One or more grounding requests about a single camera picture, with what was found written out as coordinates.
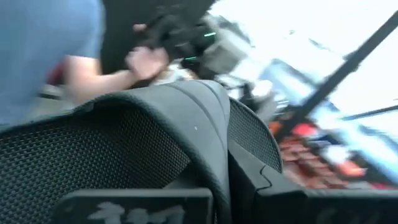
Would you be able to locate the person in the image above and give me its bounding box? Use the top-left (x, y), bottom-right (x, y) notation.
top-left (0, 0), bottom-right (171, 128)

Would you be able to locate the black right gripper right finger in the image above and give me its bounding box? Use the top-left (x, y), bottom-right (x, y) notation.
top-left (228, 139), bottom-right (398, 224)

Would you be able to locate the person's forearm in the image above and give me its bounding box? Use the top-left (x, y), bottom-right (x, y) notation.
top-left (60, 55), bottom-right (141, 105)

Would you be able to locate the black aluminium rig frame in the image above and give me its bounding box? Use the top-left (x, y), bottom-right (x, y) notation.
top-left (275, 11), bottom-right (398, 139)

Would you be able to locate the person's hand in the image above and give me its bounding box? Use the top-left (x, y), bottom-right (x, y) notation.
top-left (124, 45), bottom-right (171, 82)

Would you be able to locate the black slide sandal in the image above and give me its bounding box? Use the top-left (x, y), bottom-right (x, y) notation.
top-left (0, 79), bottom-right (284, 224)

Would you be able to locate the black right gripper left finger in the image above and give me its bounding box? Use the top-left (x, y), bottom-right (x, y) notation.
top-left (51, 187), bottom-right (215, 224)

